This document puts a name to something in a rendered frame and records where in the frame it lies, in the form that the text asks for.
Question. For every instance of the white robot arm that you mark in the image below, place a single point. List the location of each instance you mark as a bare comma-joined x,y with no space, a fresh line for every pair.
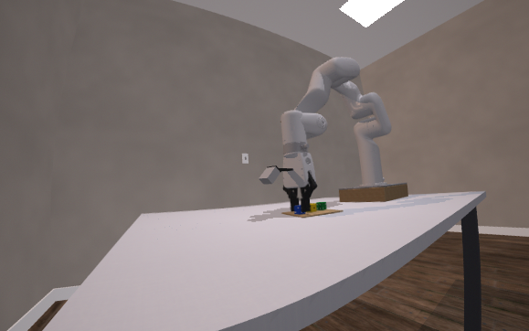
304,123

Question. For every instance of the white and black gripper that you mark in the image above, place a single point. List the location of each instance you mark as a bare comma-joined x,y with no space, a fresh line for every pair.
301,172

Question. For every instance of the blue die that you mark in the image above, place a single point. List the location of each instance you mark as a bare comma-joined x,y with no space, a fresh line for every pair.
298,210

